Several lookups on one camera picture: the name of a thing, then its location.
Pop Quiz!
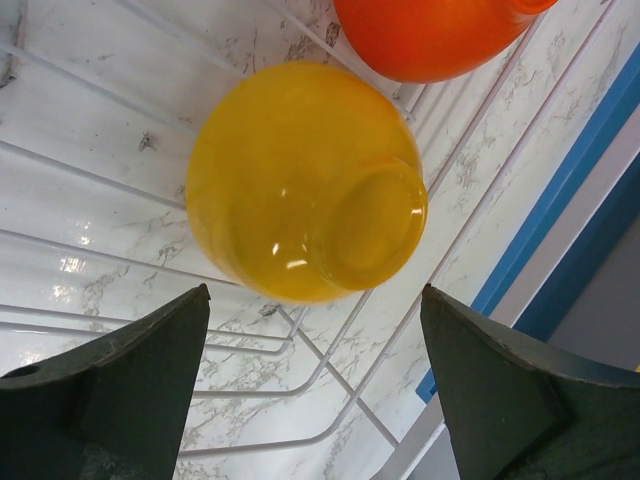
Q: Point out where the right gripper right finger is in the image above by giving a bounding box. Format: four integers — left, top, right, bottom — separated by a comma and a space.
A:
420, 285, 639, 479

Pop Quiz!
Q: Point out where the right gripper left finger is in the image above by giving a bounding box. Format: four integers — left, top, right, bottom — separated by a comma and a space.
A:
1, 285, 210, 479

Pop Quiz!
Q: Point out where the yellow plastic bowl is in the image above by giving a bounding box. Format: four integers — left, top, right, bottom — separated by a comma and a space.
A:
185, 61, 428, 304

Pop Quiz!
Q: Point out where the red plastic bowl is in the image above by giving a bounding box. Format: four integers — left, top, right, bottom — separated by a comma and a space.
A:
333, 0, 555, 83

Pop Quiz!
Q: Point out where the clear plastic dish rack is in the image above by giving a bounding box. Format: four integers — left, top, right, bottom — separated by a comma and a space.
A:
0, 0, 640, 456

